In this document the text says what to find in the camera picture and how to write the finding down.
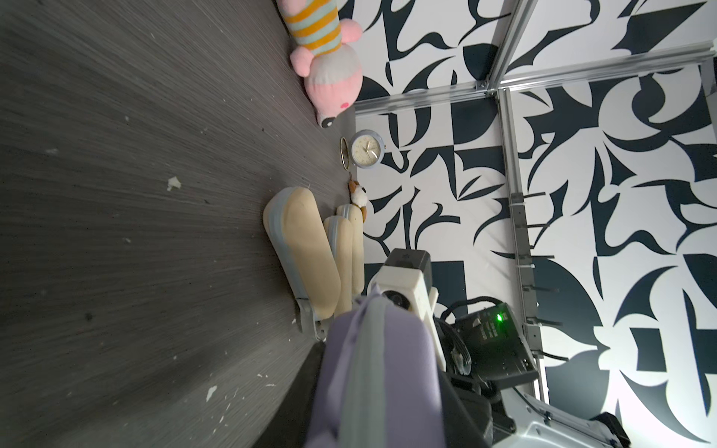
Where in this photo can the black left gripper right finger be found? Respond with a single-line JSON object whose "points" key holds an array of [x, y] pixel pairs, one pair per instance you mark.
{"points": [[462, 414]]}

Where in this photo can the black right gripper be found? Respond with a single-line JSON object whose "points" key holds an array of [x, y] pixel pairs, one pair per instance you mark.
{"points": [[486, 355]]}

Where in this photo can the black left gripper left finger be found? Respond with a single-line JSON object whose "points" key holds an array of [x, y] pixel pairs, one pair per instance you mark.
{"points": [[289, 426]]}

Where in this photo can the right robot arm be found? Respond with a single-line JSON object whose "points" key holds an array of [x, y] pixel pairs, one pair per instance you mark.
{"points": [[533, 423]]}

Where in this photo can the brown white plush toy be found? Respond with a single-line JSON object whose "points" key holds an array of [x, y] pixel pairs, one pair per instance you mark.
{"points": [[358, 197]]}

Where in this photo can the blue alarm clock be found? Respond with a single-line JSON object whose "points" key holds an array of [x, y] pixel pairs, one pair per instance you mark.
{"points": [[366, 149]]}

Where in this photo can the pink plush toy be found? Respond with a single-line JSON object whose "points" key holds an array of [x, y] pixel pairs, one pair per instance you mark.
{"points": [[323, 57]]}

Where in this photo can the wall hook rack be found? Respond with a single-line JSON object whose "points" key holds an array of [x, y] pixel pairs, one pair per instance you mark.
{"points": [[525, 265]]}

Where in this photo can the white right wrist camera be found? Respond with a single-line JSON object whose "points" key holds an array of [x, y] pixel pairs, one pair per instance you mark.
{"points": [[405, 278]]}

